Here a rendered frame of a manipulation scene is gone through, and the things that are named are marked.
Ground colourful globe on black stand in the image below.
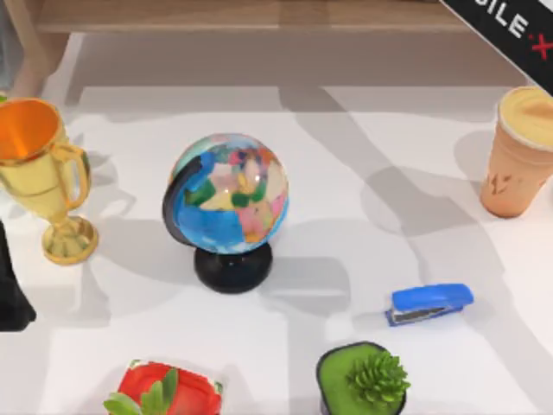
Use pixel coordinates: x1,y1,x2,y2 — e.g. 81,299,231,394
162,132,289,295

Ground blue stapler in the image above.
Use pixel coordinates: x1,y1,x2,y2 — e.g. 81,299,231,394
385,283,474,328

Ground black pot with green plant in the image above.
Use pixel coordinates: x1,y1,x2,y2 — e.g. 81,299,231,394
315,341,412,415

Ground red pot with green plant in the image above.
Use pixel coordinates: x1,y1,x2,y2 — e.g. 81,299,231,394
103,359,227,415

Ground gold trophy cup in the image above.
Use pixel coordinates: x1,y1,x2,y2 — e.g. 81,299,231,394
0,98,99,265

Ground orange paper cup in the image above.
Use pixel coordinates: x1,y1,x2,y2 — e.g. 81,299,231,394
480,86,553,218

